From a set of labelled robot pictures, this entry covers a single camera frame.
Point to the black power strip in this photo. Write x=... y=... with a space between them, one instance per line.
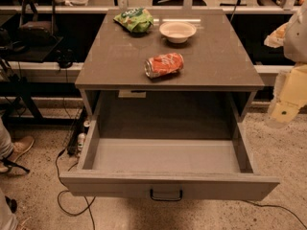
x=74 y=131

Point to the grey cabinet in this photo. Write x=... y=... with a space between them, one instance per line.
x=213 y=59

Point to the black bag on shelf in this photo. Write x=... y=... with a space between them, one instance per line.
x=33 y=31

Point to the green chip bag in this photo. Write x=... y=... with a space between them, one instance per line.
x=137 y=20

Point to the orange soda can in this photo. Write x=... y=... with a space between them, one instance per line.
x=163 y=65

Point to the tan shoe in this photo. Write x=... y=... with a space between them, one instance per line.
x=13 y=151

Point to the open grey top drawer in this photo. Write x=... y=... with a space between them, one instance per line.
x=168 y=141

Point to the white bowl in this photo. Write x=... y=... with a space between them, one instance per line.
x=177 y=32

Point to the black headphones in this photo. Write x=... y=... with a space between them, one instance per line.
x=65 y=58

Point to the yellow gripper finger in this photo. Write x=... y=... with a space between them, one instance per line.
x=289 y=96
x=276 y=38

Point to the black drawer handle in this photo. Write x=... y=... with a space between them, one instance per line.
x=166 y=196

